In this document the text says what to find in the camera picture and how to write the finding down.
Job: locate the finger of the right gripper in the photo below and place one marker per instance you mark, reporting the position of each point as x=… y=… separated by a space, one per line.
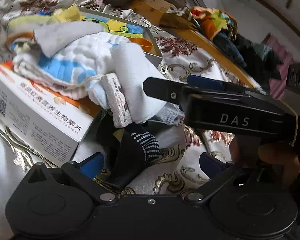
x=166 y=90
x=211 y=84

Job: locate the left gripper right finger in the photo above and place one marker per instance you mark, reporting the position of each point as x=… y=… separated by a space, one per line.
x=219 y=174

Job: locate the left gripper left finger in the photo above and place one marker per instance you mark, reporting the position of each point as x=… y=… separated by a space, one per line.
x=82 y=175

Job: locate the grey face mask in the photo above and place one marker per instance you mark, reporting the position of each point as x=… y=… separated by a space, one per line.
x=170 y=114

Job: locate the white patterned sponge cloth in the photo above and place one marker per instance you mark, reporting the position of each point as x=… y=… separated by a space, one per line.
x=116 y=100

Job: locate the dark dotted sock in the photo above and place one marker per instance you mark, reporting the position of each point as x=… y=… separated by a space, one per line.
x=130 y=151

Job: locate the white blue padded cloth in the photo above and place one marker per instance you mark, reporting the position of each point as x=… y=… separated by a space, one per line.
x=69 y=71

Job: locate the grey white thin cloth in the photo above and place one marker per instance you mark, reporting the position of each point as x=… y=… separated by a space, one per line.
x=53 y=37

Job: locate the striped yellow orange towel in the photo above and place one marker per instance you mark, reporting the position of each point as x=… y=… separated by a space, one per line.
x=20 y=29

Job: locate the person's right hand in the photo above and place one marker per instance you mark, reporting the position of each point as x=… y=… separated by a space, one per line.
x=249 y=152

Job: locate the floral satin bedspread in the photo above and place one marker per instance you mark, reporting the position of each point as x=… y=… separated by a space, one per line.
x=179 y=171

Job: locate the wooden side ledge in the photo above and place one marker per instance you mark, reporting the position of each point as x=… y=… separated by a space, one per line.
x=209 y=47

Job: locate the orange plastic cup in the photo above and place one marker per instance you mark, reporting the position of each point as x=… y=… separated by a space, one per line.
x=145 y=44

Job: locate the dark clothes pile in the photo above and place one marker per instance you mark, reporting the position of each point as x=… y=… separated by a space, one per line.
x=257 y=59

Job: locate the white orange tablet box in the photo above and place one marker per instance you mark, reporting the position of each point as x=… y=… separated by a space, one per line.
x=50 y=124

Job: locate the colourful cartoon blanket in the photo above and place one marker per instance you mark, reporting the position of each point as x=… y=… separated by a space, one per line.
x=208 y=21

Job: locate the pink curtain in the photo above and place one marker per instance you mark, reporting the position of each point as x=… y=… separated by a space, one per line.
x=278 y=87

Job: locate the grey tray with cartoon drawing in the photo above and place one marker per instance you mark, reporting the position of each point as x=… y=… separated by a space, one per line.
x=112 y=22

